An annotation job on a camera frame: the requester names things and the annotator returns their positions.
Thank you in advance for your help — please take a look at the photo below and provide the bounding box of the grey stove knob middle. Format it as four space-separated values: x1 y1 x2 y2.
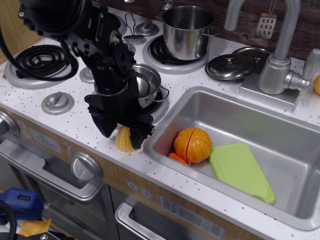
79 67 95 84

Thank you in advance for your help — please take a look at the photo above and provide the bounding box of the green cutting board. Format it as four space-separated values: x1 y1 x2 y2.
208 142 276 205

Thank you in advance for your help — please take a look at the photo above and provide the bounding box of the right oven door handle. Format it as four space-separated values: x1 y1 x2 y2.
114 202 164 240

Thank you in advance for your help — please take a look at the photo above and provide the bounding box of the front right black burner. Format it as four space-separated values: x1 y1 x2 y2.
89 87 170 126

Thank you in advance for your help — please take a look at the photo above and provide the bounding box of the grey stove knob front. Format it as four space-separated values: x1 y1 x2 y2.
41 92 75 116

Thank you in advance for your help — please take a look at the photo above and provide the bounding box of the grey stove knob back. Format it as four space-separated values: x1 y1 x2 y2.
135 19 160 37

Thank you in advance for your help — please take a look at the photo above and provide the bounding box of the back right black burner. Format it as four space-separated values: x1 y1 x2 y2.
142 35 210 75

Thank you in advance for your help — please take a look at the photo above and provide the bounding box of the tall steel pot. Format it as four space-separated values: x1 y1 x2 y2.
162 5 222 61

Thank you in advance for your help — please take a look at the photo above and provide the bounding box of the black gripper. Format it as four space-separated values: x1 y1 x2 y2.
84 77 154 150

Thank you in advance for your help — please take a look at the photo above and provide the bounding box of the steel masher utensil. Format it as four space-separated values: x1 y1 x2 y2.
123 13 146 45

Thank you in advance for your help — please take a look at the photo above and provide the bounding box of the grey toy faucet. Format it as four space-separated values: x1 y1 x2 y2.
238 0 320 112

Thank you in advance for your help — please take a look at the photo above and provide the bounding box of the left edge oven dial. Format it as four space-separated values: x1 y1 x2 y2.
0 111 20 136

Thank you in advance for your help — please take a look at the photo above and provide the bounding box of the blue clamp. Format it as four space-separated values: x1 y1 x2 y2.
0 188 44 220

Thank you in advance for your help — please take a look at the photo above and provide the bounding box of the yellow tape piece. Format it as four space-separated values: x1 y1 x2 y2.
18 219 51 237

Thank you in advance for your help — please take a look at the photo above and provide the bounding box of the small steel pan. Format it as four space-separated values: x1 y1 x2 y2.
130 63 170 109

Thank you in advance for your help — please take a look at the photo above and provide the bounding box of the orange toy slice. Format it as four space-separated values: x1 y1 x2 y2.
167 152 190 167

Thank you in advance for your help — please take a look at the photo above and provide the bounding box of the left oven door handle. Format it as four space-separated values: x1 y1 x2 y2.
0 140 100 204

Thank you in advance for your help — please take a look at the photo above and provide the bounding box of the yellow toy fruit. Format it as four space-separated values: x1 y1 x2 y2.
313 75 320 95

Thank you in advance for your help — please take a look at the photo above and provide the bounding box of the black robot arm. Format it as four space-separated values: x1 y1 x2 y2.
19 0 154 150

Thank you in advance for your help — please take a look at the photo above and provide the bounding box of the steel pot lid back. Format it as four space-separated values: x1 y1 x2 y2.
232 46 272 75

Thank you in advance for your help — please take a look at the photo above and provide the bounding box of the steel sink basin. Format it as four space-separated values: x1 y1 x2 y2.
144 86 320 231

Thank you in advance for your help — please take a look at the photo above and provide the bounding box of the oven door handle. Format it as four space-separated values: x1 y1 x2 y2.
0 140 100 204
114 202 164 240

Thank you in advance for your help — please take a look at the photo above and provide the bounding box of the round oven dial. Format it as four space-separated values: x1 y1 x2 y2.
70 151 103 182

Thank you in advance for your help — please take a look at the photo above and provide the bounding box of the hanging toy spatula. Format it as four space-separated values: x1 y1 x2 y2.
254 0 277 40

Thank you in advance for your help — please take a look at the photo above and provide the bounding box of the front left black burner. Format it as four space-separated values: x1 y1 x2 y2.
4 44 79 90

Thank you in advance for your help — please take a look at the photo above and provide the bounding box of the grey stove knob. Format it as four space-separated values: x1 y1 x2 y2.
79 67 95 84
135 19 160 37
41 92 75 116

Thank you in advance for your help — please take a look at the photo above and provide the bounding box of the steel pot lid front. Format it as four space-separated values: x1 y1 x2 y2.
205 53 255 81

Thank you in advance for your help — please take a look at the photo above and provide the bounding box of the black cable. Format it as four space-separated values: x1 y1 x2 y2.
0 198 18 240

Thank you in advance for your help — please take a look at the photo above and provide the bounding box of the steel pot lid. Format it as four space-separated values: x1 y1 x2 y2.
232 46 272 75
205 53 255 81

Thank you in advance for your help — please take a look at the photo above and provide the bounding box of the yellow toy corn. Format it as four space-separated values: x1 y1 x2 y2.
115 126 135 153

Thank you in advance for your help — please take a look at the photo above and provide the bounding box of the black burner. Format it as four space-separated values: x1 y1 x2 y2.
4 44 79 90
142 35 210 75
89 87 170 126

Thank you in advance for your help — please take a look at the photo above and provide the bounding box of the orange toy pumpkin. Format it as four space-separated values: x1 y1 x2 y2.
173 127 213 164

